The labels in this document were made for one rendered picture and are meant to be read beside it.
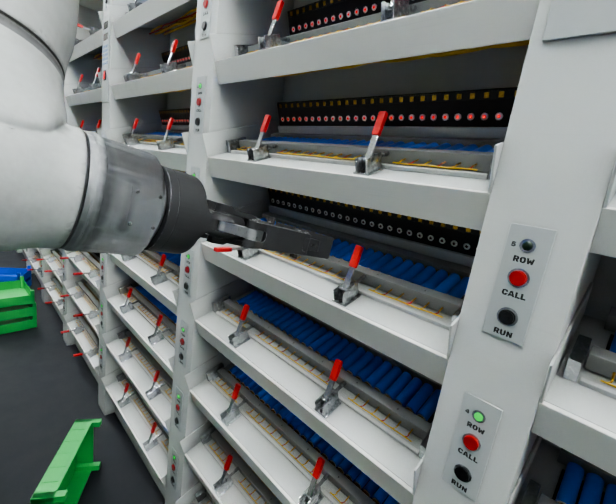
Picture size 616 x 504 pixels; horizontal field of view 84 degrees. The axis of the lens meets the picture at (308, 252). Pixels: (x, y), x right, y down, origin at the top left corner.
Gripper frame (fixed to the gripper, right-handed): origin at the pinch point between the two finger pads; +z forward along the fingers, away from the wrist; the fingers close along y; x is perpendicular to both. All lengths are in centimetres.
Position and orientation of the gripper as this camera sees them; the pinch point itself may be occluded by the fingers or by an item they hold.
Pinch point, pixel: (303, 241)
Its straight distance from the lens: 44.8
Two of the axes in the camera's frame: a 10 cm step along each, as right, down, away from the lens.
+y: 7.0, 2.5, -6.7
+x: 2.7, -9.6, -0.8
